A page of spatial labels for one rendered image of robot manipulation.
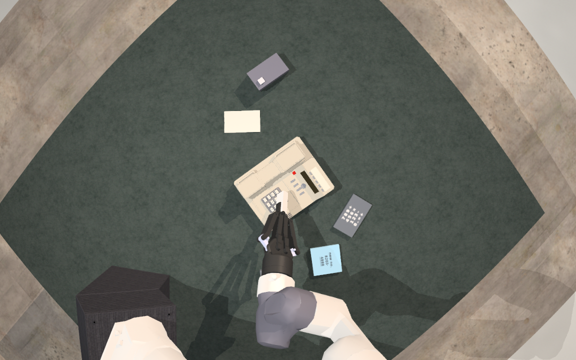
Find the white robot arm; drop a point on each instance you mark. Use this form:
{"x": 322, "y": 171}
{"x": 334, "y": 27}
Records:
{"x": 283, "y": 311}

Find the pale blue sticky note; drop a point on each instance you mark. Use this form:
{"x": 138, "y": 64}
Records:
{"x": 326, "y": 259}

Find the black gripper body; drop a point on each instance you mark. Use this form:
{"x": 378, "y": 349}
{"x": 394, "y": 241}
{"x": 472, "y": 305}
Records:
{"x": 277, "y": 261}

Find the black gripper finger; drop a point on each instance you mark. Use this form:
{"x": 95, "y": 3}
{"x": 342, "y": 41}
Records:
{"x": 274, "y": 223}
{"x": 288, "y": 232}

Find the beige telephone handset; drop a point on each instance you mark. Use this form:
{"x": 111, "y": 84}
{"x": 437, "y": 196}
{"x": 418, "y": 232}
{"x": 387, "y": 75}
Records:
{"x": 280, "y": 164}

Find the cream paper sheet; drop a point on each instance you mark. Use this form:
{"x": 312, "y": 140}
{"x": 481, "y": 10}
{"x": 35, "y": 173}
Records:
{"x": 242, "y": 121}

